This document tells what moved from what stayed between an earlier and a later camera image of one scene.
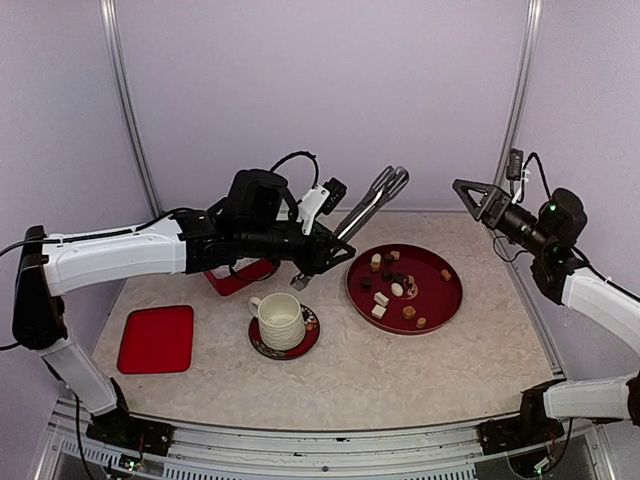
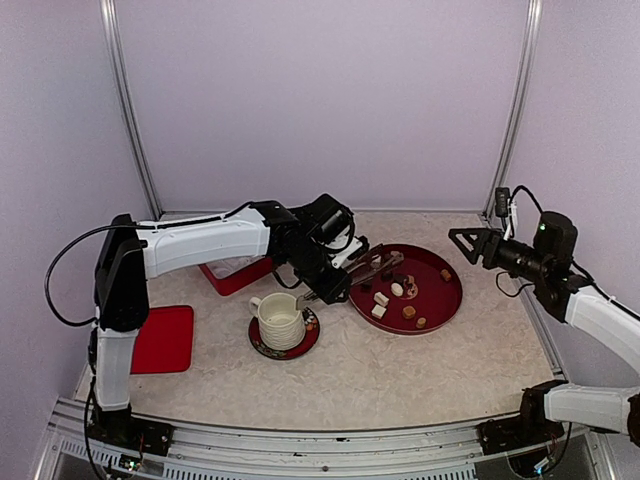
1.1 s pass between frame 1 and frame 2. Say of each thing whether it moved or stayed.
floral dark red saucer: stayed
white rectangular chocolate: stayed
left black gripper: moved
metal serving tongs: moved
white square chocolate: stayed
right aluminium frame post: stayed
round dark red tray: stayed
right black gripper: moved
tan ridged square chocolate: stayed
